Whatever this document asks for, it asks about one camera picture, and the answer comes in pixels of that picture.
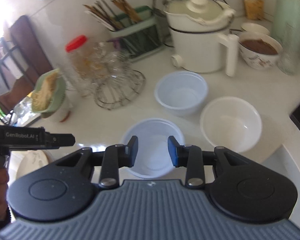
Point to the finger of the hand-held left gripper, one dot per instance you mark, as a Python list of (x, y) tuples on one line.
[(62, 140)]

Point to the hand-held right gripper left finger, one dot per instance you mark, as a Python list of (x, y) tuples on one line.
[(133, 152)]

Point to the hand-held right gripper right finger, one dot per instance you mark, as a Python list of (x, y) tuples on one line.
[(172, 152)]

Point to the white plate grey leaf print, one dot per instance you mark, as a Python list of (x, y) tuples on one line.
[(31, 162)]

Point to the translucent white plastic bowl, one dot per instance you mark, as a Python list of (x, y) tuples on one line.
[(152, 130), (181, 97)]

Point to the plain white ceramic bowl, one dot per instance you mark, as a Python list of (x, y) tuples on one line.
[(230, 127)]

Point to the person's left hand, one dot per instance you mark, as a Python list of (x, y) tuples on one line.
[(1, 180)]

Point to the clear drinking glass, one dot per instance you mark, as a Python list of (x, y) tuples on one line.
[(23, 108)]

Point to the white bowl red base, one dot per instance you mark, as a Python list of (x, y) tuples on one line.
[(63, 110)]

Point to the green plastic colander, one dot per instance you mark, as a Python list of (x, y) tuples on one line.
[(58, 97)]

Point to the dry yellow noodles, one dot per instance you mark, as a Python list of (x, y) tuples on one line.
[(43, 92)]

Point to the black metal dish rack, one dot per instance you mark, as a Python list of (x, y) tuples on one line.
[(5, 55)]

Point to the cluster of crystal glasses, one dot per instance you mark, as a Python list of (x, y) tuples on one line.
[(110, 60)]

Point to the dark brown cutting board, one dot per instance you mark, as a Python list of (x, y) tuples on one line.
[(32, 42)]

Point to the clear jar red lid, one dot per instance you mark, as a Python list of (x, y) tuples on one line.
[(76, 44)]

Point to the white electric cooking pot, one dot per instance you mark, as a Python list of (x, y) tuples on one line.
[(197, 52)]

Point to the green chopstick holder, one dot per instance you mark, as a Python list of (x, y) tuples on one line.
[(140, 40)]

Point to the floral mug brown contents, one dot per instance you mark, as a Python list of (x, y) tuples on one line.
[(257, 60)]

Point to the bundle of chopsticks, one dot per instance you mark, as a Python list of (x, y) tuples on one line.
[(125, 8)]

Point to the ribbed glass tumbler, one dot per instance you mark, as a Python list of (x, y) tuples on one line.
[(288, 62)]

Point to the small white bowl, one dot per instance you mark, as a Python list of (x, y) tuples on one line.
[(255, 27)]

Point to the yellow sponge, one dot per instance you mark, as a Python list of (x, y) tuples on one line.
[(253, 5)]

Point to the pale green kettle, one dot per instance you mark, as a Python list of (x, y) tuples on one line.
[(290, 17)]

